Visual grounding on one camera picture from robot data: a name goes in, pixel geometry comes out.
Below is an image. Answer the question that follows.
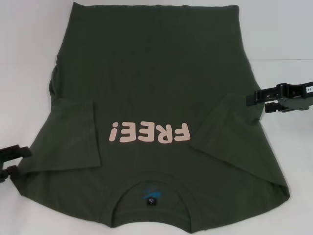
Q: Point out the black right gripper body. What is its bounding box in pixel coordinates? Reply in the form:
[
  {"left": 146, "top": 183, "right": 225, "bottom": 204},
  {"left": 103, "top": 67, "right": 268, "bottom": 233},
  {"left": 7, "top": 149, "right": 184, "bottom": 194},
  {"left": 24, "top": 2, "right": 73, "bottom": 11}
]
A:
[{"left": 275, "top": 82, "right": 313, "bottom": 113}]

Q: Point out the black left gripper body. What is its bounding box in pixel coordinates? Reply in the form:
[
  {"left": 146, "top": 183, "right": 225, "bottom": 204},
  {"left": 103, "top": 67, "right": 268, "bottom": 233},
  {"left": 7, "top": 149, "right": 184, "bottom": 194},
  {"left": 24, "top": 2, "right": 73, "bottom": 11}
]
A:
[{"left": 0, "top": 156, "right": 8, "bottom": 184}]

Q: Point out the dark green FREE! t-shirt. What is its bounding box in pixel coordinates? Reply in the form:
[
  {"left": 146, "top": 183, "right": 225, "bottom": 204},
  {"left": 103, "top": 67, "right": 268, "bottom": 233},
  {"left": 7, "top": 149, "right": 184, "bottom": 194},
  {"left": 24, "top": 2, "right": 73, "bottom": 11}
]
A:
[{"left": 18, "top": 2, "right": 292, "bottom": 235}]

